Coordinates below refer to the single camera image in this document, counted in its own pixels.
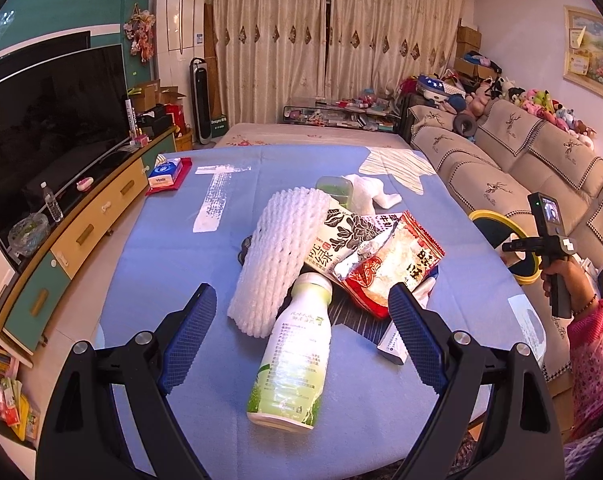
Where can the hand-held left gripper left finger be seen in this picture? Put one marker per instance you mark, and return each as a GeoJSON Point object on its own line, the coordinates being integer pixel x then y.
{"type": "Point", "coordinates": [191, 340]}

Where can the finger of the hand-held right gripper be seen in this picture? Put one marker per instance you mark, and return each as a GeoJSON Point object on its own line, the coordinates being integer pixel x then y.
{"type": "Point", "coordinates": [516, 247]}

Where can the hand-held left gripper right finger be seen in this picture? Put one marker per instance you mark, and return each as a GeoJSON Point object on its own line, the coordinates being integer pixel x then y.
{"type": "Point", "coordinates": [416, 340]}

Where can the yellow rimmed trash bin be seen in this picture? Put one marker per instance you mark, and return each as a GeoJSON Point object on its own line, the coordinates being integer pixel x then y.
{"type": "Point", "coordinates": [496, 232]}

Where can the red snack bag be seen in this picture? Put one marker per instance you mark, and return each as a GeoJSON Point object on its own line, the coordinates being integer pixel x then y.
{"type": "Point", "coordinates": [399, 260]}

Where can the white green plastic bottle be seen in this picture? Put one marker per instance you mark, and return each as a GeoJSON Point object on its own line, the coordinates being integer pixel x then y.
{"type": "Point", "coordinates": [291, 360]}

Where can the white foam fruit net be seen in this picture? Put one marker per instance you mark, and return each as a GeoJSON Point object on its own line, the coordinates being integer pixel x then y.
{"type": "Point", "coordinates": [276, 250]}

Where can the clear plastic container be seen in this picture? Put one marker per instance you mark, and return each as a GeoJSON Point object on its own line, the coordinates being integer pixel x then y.
{"type": "Point", "coordinates": [334, 186]}

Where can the person's right forearm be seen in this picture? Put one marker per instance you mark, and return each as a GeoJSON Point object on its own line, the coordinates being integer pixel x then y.
{"type": "Point", "coordinates": [599, 370]}

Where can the person's right hand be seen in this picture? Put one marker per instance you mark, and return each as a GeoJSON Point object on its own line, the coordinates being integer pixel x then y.
{"type": "Point", "coordinates": [581, 285]}

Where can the white tube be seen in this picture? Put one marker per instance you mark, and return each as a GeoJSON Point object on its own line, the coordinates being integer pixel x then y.
{"type": "Point", "coordinates": [394, 347]}

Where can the black striped packet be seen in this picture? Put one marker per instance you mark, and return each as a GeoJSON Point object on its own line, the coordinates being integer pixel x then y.
{"type": "Point", "coordinates": [351, 317]}

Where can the beige covered sofa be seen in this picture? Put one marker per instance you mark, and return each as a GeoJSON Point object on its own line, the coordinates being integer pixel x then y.
{"type": "Point", "coordinates": [481, 185]}

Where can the black crumpled packet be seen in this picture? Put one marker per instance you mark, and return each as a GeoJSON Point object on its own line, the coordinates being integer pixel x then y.
{"type": "Point", "coordinates": [244, 252]}

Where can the row of plush toys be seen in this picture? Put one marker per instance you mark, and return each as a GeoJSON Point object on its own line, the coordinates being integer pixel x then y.
{"type": "Point", "coordinates": [536, 102]}

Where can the yellow teal television cabinet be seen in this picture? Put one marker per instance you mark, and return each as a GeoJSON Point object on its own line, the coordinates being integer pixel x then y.
{"type": "Point", "coordinates": [96, 215]}

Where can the white crumpled tissue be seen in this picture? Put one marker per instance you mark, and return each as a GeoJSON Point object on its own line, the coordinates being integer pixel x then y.
{"type": "Point", "coordinates": [369, 190]}

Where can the red tray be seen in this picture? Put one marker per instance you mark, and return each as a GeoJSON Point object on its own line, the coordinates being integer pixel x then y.
{"type": "Point", "coordinates": [181, 180]}

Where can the blue tissue pack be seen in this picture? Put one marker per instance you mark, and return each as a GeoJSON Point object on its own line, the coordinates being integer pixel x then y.
{"type": "Point", "coordinates": [164, 172]}

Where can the blue star print bag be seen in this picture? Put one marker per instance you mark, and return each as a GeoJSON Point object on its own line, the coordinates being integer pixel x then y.
{"type": "Point", "coordinates": [439, 87]}

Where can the small pink white toy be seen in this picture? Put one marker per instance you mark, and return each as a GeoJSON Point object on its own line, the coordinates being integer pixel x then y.
{"type": "Point", "coordinates": [84, 183]}

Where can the pile of colourful packets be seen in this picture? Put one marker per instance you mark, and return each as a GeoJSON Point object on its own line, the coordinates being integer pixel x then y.
{"type": "Point", "coordinates": [11, 407]}

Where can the clear water bottle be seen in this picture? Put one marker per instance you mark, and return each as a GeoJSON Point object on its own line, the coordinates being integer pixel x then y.
{"type": "Point", "coordinates": [52, 205]}

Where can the glass bowl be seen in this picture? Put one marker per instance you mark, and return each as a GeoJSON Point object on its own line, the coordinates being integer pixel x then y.
{"type": "Point", "coordinates": [27, 234]}

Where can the yellow basket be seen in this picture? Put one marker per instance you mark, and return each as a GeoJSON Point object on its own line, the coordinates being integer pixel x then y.
{"type": "Point", "coordinates": [184, 139]}

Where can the person's patterned trousers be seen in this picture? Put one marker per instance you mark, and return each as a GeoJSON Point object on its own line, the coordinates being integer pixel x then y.
{"type": "Point", "coordinates": [594, 460]}

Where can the small pink box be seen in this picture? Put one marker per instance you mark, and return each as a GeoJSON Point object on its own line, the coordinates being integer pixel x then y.
{"type": "Point", "coordinates": [141, 141]}

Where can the stack of cardboard boxes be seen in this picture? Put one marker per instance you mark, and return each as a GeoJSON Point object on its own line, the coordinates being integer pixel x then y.
{"type": "Point", "coordinates": [467, 47]}

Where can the framed flower painting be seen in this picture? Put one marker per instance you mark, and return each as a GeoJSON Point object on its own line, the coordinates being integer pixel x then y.
{"type": "Point", "coordinates": [594, 50]}

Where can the black box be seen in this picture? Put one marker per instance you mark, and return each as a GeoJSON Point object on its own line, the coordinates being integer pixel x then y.
{"type": "Point", "coordinates": [154, 124]}

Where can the cluttered glass shelf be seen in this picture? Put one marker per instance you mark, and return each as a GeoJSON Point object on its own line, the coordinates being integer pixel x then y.
{"type": "Point", "coordinates": [341, 112]}

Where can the white upright box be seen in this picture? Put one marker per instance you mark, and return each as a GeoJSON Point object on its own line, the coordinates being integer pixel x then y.
{"type": "Point", "coordinates": [132, 116]}

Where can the beige floral cloth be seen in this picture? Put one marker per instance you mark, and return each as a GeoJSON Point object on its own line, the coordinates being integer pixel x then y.
{"type": "Point", "coordinates": [301, 135]}

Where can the black tower fan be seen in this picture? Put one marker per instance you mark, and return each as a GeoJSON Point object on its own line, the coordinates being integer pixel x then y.
{"type": "Point", "coordinates": [201, 102]}

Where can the open cardboard box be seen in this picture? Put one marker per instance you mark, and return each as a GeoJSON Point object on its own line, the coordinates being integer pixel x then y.
{"type": "Point", "coordinates": [145, 95]}
{"type": "Point", "coordinates": [172, 96]}

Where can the beige patterned curtain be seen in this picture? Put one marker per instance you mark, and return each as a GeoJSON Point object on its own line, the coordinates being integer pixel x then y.
{"type": "Point", "coordinates": [266, 45]}
{"type": "Point", "coordinates": [391, 35]}

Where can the black curved television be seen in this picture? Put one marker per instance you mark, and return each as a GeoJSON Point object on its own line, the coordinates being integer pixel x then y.
{"type": "Point", "coordinates": [46, 135]}

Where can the white standing air conditioner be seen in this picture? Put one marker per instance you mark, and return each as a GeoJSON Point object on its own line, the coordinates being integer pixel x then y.
{"type": "Point", "coordinates": [179, 40]}

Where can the artificial flower wall decoration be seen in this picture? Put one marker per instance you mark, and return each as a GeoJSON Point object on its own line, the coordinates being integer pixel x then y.
{"type": "Point", "coordinates": [140, 35]}

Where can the black wall panel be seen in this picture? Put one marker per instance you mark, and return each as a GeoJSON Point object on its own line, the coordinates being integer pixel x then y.
{"type": "Point", "coordinates": [31, 52]}

